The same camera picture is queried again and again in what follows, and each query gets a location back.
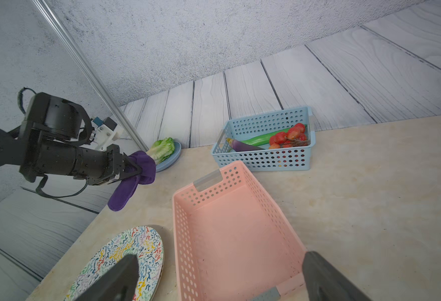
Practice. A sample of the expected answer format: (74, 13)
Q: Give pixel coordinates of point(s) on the purple eggplant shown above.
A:
(239, 146)

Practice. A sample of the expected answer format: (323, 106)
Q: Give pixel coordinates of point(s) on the green lettuce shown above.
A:
(161, 150)

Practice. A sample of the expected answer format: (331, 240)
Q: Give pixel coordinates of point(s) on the light blue small plate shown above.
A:
(171, 159)

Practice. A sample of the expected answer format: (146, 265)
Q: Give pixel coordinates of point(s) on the purple cleaning cloth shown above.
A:
(127, 187)

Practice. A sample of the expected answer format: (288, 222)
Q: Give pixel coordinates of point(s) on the left aluminium frame post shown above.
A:
(79, 58)

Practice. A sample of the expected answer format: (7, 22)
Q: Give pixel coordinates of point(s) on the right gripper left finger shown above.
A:
(119, 283)

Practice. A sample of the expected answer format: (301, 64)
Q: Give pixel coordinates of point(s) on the colourful squiggle pattern plate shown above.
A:
(143, 242)

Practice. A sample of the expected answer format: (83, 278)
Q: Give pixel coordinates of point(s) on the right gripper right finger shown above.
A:
(324, 282)

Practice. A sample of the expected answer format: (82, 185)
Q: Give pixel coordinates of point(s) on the blue plastic basket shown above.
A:
(263, 158)

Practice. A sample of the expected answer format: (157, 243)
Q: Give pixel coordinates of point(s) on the pink plastic dish basket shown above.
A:
(232, 240)

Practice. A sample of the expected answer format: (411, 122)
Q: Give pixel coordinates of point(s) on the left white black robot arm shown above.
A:
(53, 139)

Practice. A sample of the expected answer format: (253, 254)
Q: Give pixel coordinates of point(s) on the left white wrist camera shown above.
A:
(106, 131)

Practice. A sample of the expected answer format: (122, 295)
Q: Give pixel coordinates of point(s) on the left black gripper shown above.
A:
(112, 165)

